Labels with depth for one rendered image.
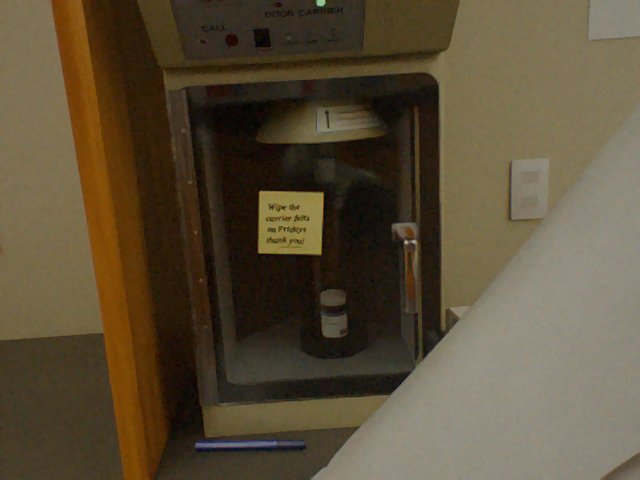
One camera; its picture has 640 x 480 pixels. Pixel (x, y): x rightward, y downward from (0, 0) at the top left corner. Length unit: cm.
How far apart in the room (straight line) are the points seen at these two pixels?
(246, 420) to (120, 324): 23
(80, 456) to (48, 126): 61
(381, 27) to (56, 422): 69
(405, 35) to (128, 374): 48
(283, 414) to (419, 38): 49
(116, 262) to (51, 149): 58
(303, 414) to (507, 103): 69
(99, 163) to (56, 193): 59
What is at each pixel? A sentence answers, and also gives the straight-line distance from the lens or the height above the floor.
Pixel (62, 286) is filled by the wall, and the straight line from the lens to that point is 132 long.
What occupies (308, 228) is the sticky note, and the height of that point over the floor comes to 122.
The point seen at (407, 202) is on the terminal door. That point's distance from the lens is 76.
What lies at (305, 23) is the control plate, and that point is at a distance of 68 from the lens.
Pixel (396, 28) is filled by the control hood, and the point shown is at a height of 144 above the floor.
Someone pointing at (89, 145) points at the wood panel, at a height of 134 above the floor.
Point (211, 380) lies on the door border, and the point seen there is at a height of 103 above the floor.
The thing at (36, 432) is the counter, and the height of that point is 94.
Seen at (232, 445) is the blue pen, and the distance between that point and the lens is 84.
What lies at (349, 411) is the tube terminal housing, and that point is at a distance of 86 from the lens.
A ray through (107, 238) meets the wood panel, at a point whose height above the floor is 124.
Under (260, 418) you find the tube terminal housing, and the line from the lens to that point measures 86.
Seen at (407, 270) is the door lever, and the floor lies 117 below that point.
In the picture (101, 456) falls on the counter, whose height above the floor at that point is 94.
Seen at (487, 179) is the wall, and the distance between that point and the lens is 124.
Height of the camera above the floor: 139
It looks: 14 degrees down
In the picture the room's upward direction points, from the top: 4 degrees counter-clockwise
